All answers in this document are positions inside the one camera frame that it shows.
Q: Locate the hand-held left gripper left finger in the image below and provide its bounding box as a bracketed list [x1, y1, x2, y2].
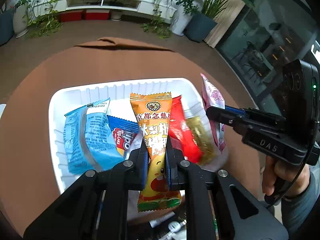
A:
[24, 140, 150, 240]

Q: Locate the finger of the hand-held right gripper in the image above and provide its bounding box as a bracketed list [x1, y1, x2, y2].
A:
[225, 106, 248, 115]
[205, 106, 248, 132]

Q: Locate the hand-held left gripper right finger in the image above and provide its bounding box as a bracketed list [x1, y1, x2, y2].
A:
[164, 137, 289, 240]

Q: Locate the pink white snack packet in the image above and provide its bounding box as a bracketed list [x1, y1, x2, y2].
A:
[200, 73, 227, 154]

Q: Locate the gold snack packet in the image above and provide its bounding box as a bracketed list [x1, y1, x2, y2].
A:
[185, 116, 217, 166]

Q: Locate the orange candy packet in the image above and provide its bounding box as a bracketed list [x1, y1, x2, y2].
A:
[129, 92, 182, 213]

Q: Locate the blue roll cake packet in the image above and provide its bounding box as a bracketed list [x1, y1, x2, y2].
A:
[107, 115, 140, 159]

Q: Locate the red snack packet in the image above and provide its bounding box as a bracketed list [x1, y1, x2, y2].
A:
[168, 95, 203, 164]

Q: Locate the light blue snack packet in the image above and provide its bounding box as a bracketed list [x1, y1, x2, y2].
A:
[64, 97, 125, 175]

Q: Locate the white plastic tray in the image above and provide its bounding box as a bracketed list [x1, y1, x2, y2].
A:
[49, 78, 225, 197]

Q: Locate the person's right hand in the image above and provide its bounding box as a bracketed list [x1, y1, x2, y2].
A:
[261, 152, 312, 198]

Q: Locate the glass sliding door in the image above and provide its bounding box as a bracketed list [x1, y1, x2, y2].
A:
[215, 0, 320, 120]

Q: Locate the large-leaf plant in blue pot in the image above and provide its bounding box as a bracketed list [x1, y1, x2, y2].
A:
[185, 0, 260, 43]

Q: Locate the plant in tall white pot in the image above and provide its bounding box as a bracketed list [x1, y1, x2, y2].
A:
[172, 0, 200, 37]

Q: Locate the white television console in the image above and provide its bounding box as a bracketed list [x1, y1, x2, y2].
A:
[54, 0, 177, 18]

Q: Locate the red storage box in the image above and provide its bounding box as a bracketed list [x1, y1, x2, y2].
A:
[84, 9, 110, 20]
[59, 11, 83, 22]

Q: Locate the small-leaf tree in blue pot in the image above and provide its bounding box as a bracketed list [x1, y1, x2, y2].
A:
[0, 0, 15, 47]

